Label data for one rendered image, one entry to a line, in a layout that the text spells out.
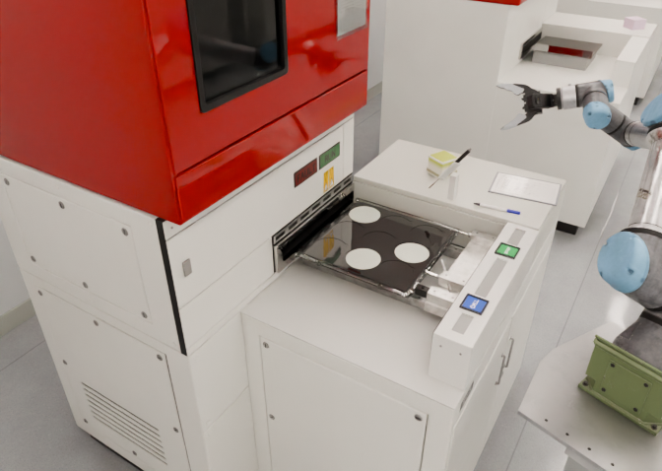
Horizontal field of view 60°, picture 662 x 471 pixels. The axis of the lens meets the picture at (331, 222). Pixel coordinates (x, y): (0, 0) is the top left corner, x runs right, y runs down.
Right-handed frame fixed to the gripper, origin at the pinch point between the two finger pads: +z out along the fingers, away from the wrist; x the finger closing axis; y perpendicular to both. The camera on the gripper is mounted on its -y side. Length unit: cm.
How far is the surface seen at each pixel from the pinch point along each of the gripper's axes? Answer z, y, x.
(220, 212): 56, -87, -26
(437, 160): 18.5, -14.7, -15.8
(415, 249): 22, -39, -42
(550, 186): -14.4, -2.7, -28.2
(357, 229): 41, -36, -35
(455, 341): 5, -75, -60
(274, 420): 68, -53, -90
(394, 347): 23, -64, -64
